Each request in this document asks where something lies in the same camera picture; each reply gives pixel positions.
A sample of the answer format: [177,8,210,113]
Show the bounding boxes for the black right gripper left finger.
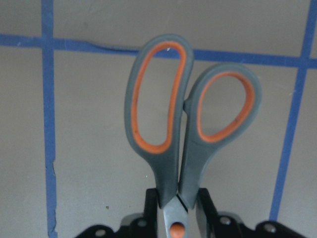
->
[79,188,158,238]

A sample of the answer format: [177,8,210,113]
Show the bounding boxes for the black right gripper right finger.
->
[197,188,304,238]

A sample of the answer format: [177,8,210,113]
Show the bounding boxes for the grey orange handled scissors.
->
[124,34,262,238]

